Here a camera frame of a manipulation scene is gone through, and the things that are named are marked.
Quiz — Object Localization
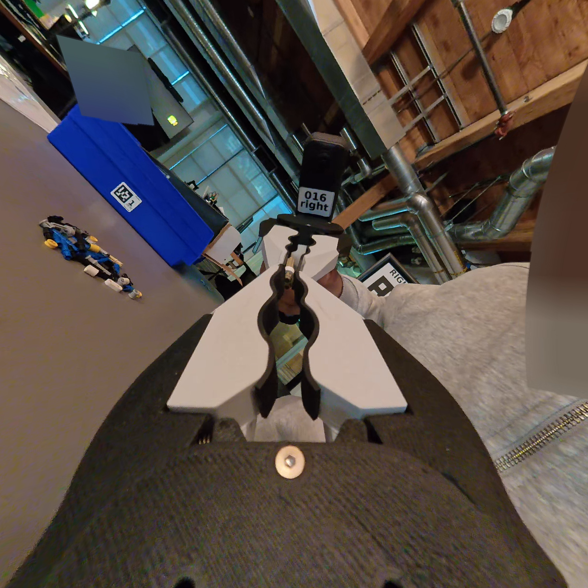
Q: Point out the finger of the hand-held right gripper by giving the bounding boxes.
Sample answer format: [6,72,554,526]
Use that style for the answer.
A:
[263,225,298,276]
[299,233,351,282]

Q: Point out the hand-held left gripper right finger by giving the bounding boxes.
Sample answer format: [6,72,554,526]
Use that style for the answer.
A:
[294,271,409,439]

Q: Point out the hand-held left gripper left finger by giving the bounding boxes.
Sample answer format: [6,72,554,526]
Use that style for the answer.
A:
[166,266,288,439]

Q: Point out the silver elbow pipe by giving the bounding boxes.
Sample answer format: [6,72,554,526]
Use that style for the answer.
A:
[448,147,556,242]

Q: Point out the person's right forearm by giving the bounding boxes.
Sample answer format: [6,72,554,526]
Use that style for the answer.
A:
[340,275,396,322]

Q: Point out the person's right hand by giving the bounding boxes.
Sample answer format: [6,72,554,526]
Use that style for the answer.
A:
[319,270,344,300]

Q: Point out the black framed sign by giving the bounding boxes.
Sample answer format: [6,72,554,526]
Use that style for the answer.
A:
[357,253,420,299]

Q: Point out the silver round pipe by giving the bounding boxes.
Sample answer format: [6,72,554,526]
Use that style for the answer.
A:
[381,147,455,283]

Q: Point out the person's grey hoodie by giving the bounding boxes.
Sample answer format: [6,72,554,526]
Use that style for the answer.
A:
[367,262,588,588]

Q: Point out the blue plastic bin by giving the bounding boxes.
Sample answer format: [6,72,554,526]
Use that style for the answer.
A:
[47,105,230,268]

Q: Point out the bundle of grey ceiling pipes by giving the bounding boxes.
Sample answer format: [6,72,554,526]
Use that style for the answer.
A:
[165,0,304,212]

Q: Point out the small blue toy car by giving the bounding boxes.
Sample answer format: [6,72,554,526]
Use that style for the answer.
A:
[39,214,143,300]

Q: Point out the white instruction sheet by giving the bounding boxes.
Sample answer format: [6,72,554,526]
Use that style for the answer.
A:
[0,55,60,134]

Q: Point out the large grey ventilation duct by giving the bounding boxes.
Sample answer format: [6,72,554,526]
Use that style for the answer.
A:
[276,0,414,159]

